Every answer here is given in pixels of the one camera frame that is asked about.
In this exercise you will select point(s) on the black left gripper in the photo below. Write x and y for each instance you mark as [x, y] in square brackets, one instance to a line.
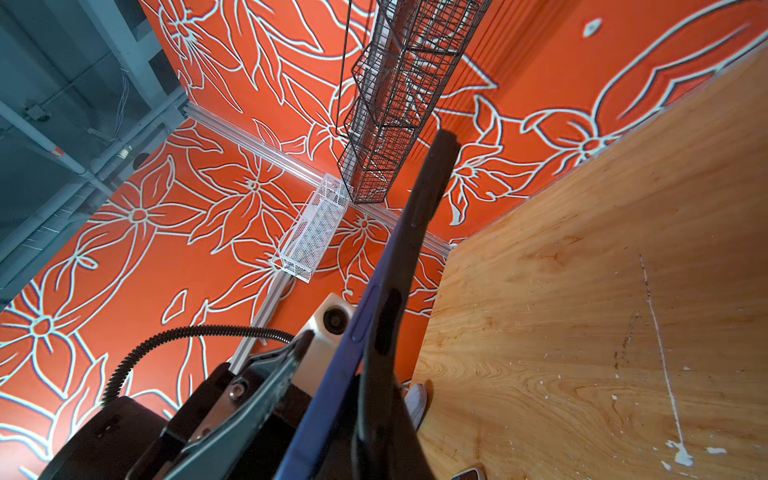
[232, 427]

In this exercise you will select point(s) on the lavender grey phone case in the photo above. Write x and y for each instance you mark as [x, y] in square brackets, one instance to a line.
[416, 399]

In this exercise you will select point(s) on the black wire basket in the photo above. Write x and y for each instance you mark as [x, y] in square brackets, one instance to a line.
[413, 51]

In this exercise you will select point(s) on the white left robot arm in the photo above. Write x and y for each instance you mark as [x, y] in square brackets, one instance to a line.
[120, 433]

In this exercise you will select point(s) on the black phone case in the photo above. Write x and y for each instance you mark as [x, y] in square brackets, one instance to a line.
[378, 393]

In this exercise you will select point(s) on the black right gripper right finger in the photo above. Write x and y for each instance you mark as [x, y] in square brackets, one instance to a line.
[406, 456]

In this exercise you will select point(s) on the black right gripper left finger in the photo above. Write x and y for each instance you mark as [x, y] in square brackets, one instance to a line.
[344, 445]

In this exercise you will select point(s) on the black phone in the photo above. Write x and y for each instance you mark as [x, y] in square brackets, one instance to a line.
[473, 473]
[308, 445]

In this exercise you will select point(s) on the white wire basket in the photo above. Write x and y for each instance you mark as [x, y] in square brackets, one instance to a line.
[302, 248]

